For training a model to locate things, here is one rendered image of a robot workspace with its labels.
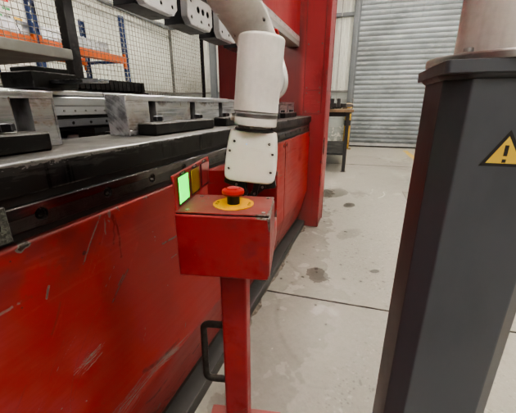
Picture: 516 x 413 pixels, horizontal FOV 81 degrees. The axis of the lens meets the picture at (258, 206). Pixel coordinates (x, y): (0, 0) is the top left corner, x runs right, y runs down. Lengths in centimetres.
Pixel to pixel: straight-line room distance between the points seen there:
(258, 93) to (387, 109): 739
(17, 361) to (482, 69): 73
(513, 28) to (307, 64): 193
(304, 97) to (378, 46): 571
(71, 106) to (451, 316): 102
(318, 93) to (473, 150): 192
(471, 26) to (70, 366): 80
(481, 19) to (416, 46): 751
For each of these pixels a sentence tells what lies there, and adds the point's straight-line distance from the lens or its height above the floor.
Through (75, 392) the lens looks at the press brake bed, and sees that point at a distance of 69.
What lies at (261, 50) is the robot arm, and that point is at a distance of 57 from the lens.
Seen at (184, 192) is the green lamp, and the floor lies 80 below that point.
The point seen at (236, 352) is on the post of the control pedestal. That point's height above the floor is 43.
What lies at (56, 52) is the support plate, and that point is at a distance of 39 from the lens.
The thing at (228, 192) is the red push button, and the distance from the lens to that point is 51.
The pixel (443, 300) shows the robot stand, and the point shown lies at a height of 65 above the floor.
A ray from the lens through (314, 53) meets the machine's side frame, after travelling 239.
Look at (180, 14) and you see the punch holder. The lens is 107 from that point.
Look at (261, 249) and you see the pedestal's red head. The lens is 50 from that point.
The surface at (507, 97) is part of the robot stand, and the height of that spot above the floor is 95.
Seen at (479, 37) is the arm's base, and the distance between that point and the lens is 55.
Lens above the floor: 94
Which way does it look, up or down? 18 degrees down
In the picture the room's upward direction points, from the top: straight up
